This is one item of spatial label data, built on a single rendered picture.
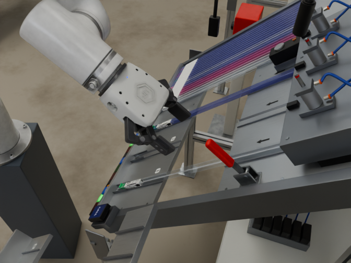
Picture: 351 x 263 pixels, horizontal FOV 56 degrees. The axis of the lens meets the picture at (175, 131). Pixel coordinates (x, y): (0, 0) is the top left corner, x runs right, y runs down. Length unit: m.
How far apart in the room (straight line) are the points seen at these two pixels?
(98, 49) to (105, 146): 1.43
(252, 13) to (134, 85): 1.02
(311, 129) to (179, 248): 1.20
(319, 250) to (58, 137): 1.56
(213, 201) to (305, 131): 0.20
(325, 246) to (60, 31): 0.83
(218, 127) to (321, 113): 1.55
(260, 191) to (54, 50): 0.40
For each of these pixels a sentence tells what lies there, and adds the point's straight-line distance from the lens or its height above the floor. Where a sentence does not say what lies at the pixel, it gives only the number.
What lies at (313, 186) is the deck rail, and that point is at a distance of 0.50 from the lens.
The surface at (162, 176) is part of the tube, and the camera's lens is 0.76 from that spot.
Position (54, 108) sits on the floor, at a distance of 2.29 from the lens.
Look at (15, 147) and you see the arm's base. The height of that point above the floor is 0.71.
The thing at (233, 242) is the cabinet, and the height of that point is 0.62.
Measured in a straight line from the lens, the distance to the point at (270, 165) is 0.59.
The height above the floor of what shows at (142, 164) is 0.76.
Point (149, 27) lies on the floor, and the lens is 2.96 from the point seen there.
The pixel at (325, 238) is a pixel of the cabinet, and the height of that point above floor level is 0.62.
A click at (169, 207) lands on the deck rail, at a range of 0.67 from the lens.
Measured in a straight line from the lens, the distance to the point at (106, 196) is 0.90.
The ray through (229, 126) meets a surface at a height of 0.08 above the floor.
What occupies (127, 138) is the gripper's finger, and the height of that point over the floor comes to 1.07.
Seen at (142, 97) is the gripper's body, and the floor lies 1.10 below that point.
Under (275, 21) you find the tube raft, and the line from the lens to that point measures 1.05.
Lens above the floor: 1.49
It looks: 48 degrees down
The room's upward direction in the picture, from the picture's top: straight up
